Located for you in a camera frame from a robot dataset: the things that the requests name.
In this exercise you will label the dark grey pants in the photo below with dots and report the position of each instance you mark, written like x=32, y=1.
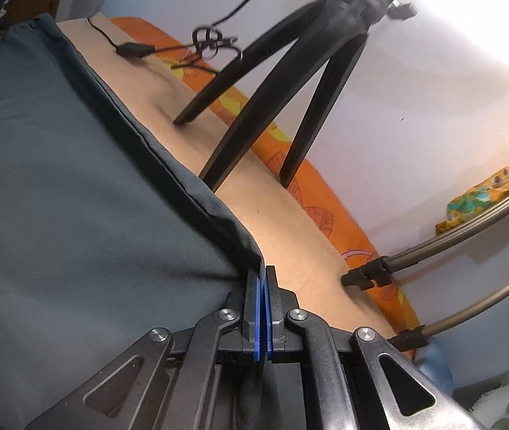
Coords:
x=79, y=188

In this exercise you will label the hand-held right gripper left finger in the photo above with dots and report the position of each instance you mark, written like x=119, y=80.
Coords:
x=259, y=322

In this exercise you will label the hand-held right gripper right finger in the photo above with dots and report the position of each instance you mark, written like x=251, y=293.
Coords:
x=270, y=322

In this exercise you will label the orange green printed cloth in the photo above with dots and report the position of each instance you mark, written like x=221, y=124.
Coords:
x=474, y=199

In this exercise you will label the small black tripod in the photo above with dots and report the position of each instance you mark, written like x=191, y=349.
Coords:
x=281, y=62

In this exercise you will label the grey metal tripod stand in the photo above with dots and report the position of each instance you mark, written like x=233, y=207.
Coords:
x=371, y=273

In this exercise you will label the blue folded cloth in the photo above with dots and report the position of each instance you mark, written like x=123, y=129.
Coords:
x=433, y=363

